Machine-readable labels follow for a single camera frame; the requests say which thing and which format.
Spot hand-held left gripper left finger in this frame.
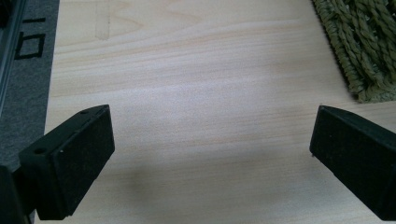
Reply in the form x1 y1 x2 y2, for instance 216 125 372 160
18 104 116 221

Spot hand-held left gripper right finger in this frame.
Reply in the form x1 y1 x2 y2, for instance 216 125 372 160
309 105 396 222

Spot metal frame rail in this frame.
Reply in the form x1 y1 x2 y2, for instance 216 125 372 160
0 0 28 117

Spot grey felt strip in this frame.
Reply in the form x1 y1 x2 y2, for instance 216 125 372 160
0 0 61 173

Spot green woven mat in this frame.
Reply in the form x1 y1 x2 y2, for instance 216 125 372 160
311 0 396 104

